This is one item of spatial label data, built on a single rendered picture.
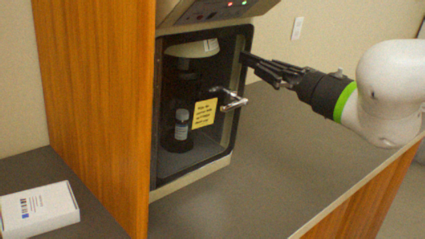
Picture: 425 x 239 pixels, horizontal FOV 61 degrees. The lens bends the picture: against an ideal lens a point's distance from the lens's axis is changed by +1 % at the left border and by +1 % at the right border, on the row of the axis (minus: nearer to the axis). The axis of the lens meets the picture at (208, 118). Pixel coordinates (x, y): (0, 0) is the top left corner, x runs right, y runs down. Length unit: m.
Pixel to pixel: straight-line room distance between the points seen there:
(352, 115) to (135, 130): 0.41
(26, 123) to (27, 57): 0.20
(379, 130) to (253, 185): 0.48
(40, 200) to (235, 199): 0.49
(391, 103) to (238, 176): 0.58
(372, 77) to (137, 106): 0.40
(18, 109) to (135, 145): 0.53
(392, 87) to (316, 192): 0.58
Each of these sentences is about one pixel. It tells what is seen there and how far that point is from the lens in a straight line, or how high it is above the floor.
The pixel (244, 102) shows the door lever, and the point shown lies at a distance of 0.93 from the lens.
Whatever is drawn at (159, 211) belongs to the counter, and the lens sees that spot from 0.96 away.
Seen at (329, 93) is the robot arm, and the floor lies 1.33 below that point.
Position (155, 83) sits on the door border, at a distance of 0.77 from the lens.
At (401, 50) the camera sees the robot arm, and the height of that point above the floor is 1.46.
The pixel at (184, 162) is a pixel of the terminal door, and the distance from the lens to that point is 0.96.
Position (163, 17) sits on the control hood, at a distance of 0.69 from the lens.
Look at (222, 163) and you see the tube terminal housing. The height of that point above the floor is 0.96.
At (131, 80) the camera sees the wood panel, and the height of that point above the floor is 1.34.
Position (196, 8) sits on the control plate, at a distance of 0.70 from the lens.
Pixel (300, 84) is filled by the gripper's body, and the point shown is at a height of 1.32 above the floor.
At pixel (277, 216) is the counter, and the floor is 0.94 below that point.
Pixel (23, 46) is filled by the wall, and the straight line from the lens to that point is 1.11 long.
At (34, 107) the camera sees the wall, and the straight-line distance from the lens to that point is 1.19.
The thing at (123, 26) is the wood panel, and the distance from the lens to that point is 0.65.
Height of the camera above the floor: 1.61
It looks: 29 degrees down
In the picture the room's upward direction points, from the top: 7 degrees clockwise
